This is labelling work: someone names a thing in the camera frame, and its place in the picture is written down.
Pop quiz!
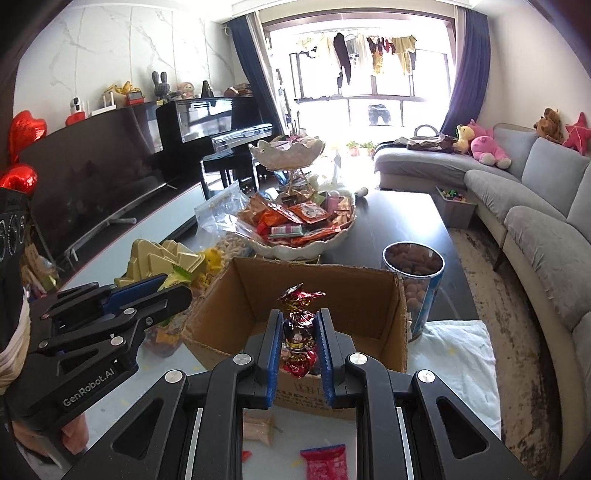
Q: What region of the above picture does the brown plush toy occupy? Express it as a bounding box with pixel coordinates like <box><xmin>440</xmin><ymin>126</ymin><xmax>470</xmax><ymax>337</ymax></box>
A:
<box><xmin>534</xmin><ymin>108</ymin><xmax>565</xmax><ymax>142</ymax></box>

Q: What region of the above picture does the grey television cabinet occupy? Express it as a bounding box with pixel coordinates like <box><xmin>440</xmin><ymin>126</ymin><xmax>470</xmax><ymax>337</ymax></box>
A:
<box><xmin>60</xmin><ymin>180</ymin><xmax>209</xmax><ymax>288</ymax></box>

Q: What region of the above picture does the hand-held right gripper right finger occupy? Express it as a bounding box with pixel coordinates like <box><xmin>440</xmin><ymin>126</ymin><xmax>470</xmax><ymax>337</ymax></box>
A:
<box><xmin>316</xmin><ymin>310</ymin><xmax>532</xmax><ymax>480</ymax></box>

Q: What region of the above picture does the dark blue curtain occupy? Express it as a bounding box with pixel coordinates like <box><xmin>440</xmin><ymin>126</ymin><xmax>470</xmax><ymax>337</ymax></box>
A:
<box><xmin>228</xmin><ymin>16</ymin><xmax>290</xmax><ymax>140</ymax></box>
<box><xmin>438</xmin><ymin>7</ymin><xmax>493</xmax><ymax>136</ymax></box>

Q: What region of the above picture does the white tiered bowl stand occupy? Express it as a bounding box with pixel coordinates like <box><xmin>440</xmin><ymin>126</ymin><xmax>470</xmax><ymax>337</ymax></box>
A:
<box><xmin>235</xmin><ymin>137</ymin><xmax>359</xmax><ymax>264</ymax></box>

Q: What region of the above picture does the white camera toy red base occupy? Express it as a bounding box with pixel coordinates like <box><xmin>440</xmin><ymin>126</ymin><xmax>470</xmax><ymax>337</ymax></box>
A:
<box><xmin>65</xmin><ymin>97</ymin><xmax>89</xmax><ymax>127</ymax></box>

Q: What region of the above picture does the black upright piano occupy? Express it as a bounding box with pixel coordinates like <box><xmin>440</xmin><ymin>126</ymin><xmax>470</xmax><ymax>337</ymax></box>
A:
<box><xmin>156</xmin><ymin>96</ymin><xmax>278</xmax><ymax>186</ymax></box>

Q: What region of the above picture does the patterned floor rug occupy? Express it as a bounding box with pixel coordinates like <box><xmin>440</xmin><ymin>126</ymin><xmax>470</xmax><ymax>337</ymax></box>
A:
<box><xmin>445</xmin><ymin>226</ymin><xmax>562</xmax><ymax>480</ymax></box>

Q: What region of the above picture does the row of hanging laundry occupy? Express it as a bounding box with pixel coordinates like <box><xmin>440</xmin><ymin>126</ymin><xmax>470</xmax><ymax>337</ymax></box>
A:
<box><xmin>295</xmin><ymin>31</ymin><xmax>419</xmax><ymax>89</ymax></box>

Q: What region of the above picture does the beige snack packet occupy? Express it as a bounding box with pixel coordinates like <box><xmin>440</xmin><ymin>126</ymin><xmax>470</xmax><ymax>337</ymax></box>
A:
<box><xmin>242</xmin><ymin>412</ymin><xmax>276</xmax><ymax>446</ymax></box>

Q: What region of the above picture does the yellow ornament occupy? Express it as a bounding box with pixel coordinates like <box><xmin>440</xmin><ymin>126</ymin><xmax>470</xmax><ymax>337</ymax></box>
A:
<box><xmin>104</xmin><ymin>82</ymin><xmax>140</xmax><ymax>99</ymax></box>

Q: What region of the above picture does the yellow-green snack packet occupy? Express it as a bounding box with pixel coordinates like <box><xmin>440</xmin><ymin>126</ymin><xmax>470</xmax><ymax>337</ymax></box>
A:
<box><xmin>157</xmin><ymin>263</ymin><xmax>195</xmax><ymax>291</ymax></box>

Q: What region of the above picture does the red foil twisted candy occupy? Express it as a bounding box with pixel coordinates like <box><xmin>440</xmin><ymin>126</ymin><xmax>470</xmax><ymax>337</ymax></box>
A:
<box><xmin>277</xmin><ymin>283</ymin><xmax>326</xmax><ymax>377</ymax></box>

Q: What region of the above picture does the pink snack packet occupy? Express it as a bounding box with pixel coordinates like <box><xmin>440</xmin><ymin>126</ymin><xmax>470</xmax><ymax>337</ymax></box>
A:
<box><xmin>300</xmin><ymin>444</ymin><xmax>347</xmax><ymax>480</ymax></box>

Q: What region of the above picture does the white router stand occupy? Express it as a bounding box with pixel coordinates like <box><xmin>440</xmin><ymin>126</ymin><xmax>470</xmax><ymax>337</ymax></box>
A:
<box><xmin>90</xmin><ymin>92</ymin><xmax>122</xmax><ymax>117</ymax></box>

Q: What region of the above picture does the grey sectional sofa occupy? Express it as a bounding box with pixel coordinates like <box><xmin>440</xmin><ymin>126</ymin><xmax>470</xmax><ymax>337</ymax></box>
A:
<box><xmin>373</xmin><ymin>122</ymin><xmax>591</xmax><ymax>462</ymax></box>

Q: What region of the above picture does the light blue tablecloth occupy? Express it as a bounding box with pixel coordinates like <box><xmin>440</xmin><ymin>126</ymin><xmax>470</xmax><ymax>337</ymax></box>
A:
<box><xmin>83</xmin><ymin>318</ymin><xmax>502</xmax><ymax>480</ymax></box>

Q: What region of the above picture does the pink star pillow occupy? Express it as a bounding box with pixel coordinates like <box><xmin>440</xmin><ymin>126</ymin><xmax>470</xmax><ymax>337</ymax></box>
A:
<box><xmin>562</xmin><ymin>112</ymin><xmax>591</xmax><ymax>156</ymax></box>

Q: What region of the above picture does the brown cardboard box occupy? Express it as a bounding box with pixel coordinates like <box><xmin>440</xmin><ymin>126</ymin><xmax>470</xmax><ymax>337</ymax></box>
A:
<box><xmin>180</xmin><ymin>256</ymin><xmax>409</xmax><ymax>418</ymax></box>

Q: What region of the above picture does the person's left hand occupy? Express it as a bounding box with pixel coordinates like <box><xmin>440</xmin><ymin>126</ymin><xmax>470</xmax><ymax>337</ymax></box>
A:
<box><xmin>11</xmin><ymin>410</ymin><xmax>90</xmax><ymax>463</ymax></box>

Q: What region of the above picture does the red heart foil balloon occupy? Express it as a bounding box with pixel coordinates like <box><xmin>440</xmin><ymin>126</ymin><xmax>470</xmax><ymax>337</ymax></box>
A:
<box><xmin>0</xmin><ymin>165</ymin><xmax>40</xmax><ymax>198</ymax></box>
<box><xmin>8</xmin><ymin>111</ymin><xmax>48</xmax><ymax>164</ymax></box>

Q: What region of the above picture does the clear plastic zip bag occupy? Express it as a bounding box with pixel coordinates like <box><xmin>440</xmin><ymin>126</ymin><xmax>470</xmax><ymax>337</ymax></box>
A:
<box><xmin>194</xmin><ymin>182</ymin><xmax>253</xmax><ymax>236</ymax></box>

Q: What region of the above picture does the black piano bench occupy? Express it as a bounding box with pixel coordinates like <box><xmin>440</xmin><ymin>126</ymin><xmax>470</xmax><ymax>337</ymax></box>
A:
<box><xmin>202</xmin><ymin>150</ymin><xmax>257</xmax><ymax>191</ymax></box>

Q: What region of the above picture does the small box of toys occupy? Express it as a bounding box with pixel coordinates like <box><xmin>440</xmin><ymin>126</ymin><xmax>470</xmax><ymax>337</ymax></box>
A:
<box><xmin>435</xmin><ymin>186</ymin><xmax>478</xmax><ymax>230</ymax></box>

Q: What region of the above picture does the grey rabbit figurine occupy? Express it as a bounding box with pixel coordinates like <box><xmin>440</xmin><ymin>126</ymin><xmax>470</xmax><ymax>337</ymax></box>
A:
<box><xmin>151</xmin><ymin>70</ymin><xmax>170</xmax><ymax>100</ymax></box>

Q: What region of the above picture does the dark bag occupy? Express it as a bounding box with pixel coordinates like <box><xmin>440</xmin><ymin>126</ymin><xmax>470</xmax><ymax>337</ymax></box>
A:
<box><xmin>406</xmin><ymin>124</ymin><xmax>456</xmax><ymax>153</ymax></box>

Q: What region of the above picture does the blue tin of nuts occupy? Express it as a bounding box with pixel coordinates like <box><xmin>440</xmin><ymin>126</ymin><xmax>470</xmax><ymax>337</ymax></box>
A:
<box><xmin>382</xmin><ymin>241</ymin><xmax>445</xmax><ymax>343</ymax></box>

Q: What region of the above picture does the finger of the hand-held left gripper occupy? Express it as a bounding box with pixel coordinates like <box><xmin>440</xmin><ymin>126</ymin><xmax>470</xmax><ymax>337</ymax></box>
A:
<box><xmin>28</xmin><ymin>285</ymin><xmax>195</xmax><ymax>385</ymax></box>
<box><xmin>42</xmin><ymin>274</ymin><xmax>170</xmax><ymax>325</ymax></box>

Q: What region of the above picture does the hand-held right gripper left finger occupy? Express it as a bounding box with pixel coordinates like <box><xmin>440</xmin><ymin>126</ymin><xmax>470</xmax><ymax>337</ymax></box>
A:
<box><xmin>62</xmin><ymin>309</ymin><xmax>284</xmax><ymax>480</ymax></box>

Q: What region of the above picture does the black curved television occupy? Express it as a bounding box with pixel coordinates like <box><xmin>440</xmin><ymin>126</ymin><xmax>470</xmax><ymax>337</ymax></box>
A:
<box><xmin>18</xmin><ymin>104</ymin><xmax>208</xmax><ymax>269</ymax></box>

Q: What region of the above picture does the pink plush toy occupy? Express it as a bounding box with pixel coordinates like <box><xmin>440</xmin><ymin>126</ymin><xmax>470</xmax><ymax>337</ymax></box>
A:
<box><xmin>467</xmin><ymin>120</ymin><xmax>513</xmax><ymax>168</ymax></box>

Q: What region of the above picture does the yellow plush toy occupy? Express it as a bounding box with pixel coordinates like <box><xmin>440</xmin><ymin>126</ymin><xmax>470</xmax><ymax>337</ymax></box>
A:
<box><xmin>452</xmin><ymin>124</ymin><xmax>476</xmax><ymax>154</ymax></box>

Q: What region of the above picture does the beige printed paper bag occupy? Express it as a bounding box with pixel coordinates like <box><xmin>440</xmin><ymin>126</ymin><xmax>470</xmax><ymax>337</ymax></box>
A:
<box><xmin>23</xmin><ymin>244</ymin><xmax>62</xmax><ymax>297</ymax></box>

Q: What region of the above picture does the pile of snack packets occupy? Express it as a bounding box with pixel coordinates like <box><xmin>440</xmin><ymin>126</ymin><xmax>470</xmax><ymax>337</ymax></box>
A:
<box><xmin>240</xmin><ymin>189</ymin><xmax>354</xmax><ymax>248</ymax></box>

